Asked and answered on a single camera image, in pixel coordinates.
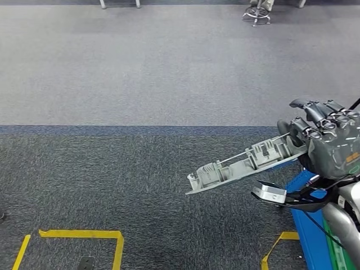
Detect blue metal shelf rack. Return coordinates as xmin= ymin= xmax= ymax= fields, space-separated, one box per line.
xmin=285 ymin=169 xmax=338 ymax=270

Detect person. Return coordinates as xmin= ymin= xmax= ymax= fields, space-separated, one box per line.
xmin=250 ymin=0 xmax=275 ymax=12

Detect grey plastic wheel hubcap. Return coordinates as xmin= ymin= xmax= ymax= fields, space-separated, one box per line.
xmin=185 ymin=133 xmax=309 ymax=196

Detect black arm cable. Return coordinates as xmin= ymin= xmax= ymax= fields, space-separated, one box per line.
xmin=303 ymin=210 xmax=345 ymax=249

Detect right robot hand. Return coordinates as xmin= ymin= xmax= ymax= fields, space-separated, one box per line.
xmin=277 ymin=97 xmax=360 ymax=182

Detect black camera bracket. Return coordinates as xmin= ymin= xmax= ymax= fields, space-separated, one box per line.
xmin=281 ymin=175 xmax=340 ymax=214

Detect yellow floor tape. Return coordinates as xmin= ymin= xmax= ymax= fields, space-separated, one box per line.
xmin=11 ymin=229 xmax=125 ymax=270
xmin=260 ymin=231 xmax=300 ymax=270

